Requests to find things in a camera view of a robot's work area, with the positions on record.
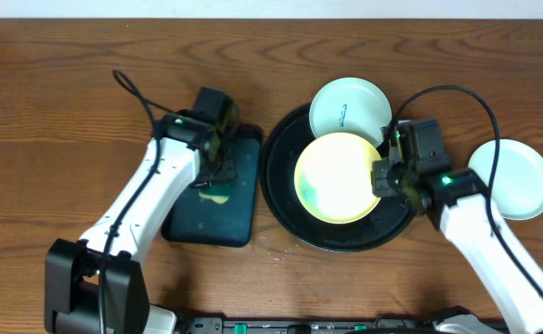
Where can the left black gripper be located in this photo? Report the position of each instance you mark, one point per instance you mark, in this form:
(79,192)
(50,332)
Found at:
(220,169)

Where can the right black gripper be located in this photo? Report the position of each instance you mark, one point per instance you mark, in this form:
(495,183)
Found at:
(381,186)

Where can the green and yellow sponge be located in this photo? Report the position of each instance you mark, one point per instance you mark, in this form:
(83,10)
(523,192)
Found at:
(219,194)

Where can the yellow plate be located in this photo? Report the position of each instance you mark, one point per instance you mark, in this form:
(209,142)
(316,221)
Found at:
(332,178)

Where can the light blue plate bottom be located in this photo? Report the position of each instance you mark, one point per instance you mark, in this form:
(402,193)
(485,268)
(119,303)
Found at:
(518,185)

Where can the light blue plate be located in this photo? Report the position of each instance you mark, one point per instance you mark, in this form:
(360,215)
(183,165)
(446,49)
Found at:
(350,105)
(518,185)

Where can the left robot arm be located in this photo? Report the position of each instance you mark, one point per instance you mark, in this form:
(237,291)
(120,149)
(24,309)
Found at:
(96,284)

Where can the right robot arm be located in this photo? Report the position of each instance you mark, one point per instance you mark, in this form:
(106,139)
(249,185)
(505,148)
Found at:
(457,204)

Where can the round black tray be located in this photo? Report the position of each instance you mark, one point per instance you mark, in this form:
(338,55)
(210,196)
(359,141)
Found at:
(280,154)

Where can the rectangular dark teal tray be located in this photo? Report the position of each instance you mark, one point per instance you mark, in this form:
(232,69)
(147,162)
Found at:
(202,221)

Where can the light blue plate top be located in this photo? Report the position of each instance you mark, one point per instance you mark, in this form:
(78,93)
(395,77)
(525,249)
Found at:
(350,105)

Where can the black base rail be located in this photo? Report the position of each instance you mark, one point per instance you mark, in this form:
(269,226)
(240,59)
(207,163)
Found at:
(454,319)

